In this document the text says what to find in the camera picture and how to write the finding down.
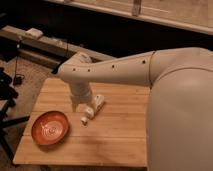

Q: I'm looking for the orange ceramic bowl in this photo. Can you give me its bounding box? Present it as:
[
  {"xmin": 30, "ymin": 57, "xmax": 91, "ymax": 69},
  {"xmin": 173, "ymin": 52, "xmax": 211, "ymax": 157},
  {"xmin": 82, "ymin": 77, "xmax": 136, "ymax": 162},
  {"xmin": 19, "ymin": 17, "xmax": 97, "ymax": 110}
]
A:
[{"xmin": 31, "ymin": 111, "xmax": 69, "ymax": 146}]

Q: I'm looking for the black cable with plug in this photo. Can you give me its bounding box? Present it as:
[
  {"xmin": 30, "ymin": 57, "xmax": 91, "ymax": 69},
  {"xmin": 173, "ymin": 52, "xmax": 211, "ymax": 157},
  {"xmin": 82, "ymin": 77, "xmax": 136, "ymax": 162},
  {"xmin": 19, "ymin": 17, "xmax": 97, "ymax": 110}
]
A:
[{"xmin": 12, "ymin": 36, "xmax": 26, "ymax": 86}]

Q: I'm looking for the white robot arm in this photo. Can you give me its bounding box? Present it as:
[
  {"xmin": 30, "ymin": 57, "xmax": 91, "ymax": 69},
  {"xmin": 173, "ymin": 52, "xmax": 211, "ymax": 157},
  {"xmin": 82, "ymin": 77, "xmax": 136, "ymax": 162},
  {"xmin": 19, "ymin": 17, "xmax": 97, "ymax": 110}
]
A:
[{"xmin": 56, "ymin": 47, "xmax": 213, "ymax": 171}]

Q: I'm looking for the black tripod stand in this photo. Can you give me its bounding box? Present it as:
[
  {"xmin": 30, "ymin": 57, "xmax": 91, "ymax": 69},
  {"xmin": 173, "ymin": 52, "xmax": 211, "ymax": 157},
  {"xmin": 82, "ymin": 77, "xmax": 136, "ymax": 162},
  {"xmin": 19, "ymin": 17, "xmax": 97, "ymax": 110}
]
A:
[{"xmin": 0, "ymin": 67, "xmax": 29, "ymax": 161}]

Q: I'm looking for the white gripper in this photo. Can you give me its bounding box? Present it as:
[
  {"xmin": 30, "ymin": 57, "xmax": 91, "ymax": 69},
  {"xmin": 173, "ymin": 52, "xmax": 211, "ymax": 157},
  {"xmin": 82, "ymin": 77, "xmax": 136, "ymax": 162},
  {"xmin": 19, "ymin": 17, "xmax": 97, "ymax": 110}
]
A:
[{"xmin": 69, "ymin": 83, "xmax": 94, "ymax": 114}]

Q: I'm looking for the small white bottle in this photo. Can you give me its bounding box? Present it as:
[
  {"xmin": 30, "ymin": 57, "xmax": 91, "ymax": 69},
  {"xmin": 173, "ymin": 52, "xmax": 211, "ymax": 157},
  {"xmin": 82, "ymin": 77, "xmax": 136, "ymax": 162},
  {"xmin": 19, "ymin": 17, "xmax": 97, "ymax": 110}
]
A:
[{"xmin": 81, "ymin": 94, "xmax": 105, "ymax": 126}]

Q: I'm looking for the white box on ledge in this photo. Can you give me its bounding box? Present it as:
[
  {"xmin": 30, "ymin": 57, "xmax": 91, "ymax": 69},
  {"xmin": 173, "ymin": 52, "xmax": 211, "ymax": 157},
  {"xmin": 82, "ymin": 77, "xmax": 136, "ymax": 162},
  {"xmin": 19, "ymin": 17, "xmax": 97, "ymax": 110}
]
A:
[{"xmin": 26, "ymin": 28, "xmax": 43, "ymax": 38}]

